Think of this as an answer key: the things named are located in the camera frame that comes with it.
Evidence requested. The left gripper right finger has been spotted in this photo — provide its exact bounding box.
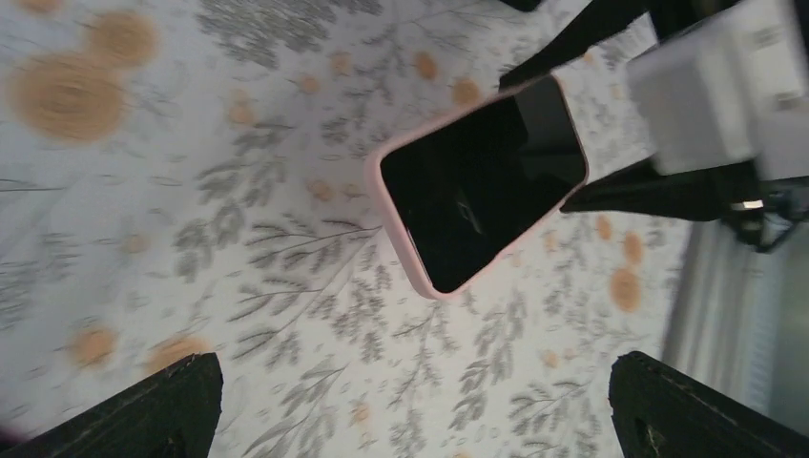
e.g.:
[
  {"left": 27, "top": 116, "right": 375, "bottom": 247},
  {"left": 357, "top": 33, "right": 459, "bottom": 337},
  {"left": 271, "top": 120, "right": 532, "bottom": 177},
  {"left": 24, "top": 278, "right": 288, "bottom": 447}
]
[{"left": 609, "top": 351, "right": 808, "bottom": 457}]

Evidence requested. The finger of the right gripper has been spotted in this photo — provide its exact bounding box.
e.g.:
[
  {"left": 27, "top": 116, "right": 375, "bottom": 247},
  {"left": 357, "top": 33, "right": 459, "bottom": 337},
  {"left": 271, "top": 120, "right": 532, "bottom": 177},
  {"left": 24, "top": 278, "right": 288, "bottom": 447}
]
[{"left": 499, "top": 0, "right": 651, "bottom": 89}]

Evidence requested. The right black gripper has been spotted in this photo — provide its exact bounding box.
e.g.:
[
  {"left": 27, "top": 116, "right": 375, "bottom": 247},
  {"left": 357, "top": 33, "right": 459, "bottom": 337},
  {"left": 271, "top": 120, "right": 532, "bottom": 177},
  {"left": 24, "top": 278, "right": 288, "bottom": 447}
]
[{"left": 560, "top": 158, "right": 808, "bottom": 253}]

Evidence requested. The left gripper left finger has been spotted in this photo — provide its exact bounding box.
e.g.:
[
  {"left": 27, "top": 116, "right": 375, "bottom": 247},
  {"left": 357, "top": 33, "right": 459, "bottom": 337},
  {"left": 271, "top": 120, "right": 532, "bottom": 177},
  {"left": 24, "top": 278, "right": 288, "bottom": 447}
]
[{"left": 1, "top": 352, "right": 223, "bottom": 457}]

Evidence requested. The phone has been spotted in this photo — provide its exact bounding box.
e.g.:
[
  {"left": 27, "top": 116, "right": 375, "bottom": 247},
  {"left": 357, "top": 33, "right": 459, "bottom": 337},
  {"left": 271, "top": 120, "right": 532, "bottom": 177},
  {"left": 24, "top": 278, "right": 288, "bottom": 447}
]
[{"left": 364, "top": 75, "right": 589, "bottom": 300}]

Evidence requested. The aluminium rail frame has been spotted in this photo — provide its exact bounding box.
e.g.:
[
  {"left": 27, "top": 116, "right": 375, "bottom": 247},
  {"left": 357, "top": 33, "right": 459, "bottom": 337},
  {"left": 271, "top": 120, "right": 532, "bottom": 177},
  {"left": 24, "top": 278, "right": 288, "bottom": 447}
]
[{"left": 660, "top": 222, "right": 808, "bottom": 434}]

